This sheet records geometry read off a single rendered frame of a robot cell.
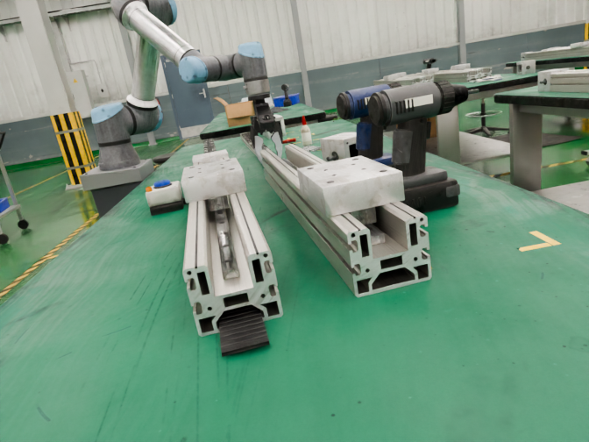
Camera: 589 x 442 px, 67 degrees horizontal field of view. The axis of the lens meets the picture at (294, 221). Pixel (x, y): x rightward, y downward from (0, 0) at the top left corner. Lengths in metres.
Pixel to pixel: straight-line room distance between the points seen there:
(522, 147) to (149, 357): 2.49
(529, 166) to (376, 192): 2.28
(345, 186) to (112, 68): 12.20
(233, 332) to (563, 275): 0.38
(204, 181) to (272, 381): 0.45
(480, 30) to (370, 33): 2.95
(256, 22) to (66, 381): 11.92
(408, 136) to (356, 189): 0.24
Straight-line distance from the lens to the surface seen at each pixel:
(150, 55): 1.79
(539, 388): 0.43
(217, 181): 0.81
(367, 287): 0.56
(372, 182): 0.59
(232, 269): 0.55
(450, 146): 3.62
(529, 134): 2.80
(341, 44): 12.44
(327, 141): 1.22
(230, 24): 12.26
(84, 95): 12.61
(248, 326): 0.52
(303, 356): 0.47
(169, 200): 1.14
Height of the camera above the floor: 1.04
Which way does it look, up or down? 17 degrees down
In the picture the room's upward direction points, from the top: 10 degrees counter-clockwise
